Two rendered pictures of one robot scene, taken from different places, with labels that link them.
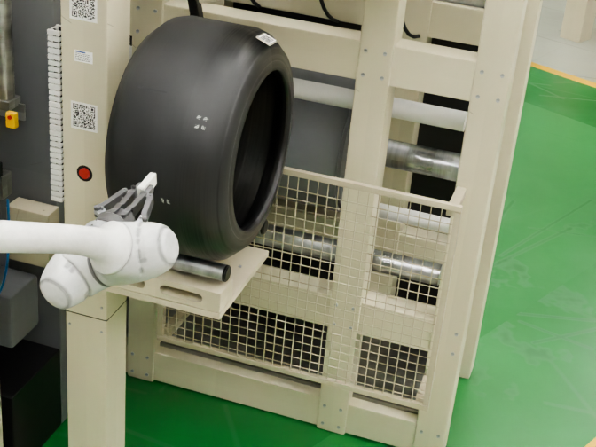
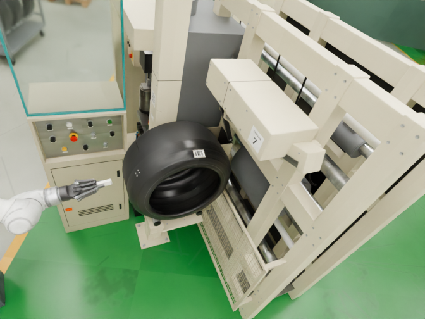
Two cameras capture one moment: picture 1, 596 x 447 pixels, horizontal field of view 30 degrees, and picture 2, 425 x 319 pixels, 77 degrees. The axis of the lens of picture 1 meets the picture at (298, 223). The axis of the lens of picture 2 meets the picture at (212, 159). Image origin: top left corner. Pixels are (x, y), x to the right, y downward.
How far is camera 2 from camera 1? 199 cm
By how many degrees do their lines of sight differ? 35
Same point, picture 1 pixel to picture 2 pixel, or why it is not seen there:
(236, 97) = (157, 171)
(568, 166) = not seen: outside the picture
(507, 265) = (361, 268)
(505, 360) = (314, 304)
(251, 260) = (191, 219)
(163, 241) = (11, 225)
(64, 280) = not seen: hidden behind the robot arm
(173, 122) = (133, 165)
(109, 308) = not seen: hidden behind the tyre
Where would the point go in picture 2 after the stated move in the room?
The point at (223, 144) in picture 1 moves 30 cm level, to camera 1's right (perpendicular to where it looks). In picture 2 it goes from (141, 186) to (176, 233)
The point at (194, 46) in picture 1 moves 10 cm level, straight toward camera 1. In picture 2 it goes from (163, 139) to (147, 147)
